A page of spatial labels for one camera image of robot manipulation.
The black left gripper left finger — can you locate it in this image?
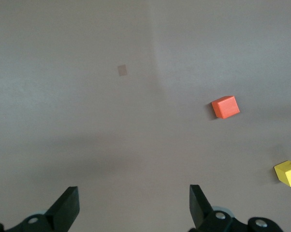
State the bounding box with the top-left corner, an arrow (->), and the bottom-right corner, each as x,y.
0,186 -> 81,232

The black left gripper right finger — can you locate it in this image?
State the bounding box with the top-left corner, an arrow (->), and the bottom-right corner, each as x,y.
189,184 -> 284,232

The yellow wooden block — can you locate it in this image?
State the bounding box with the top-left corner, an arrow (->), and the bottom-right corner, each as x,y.
273,160 -> 291,188

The small brown tape patch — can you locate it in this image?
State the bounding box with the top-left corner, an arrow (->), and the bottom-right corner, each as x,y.
117,64 -> 129,77

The orange wooden block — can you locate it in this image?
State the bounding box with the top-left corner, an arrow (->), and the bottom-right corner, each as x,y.
211,95 -> 240,119

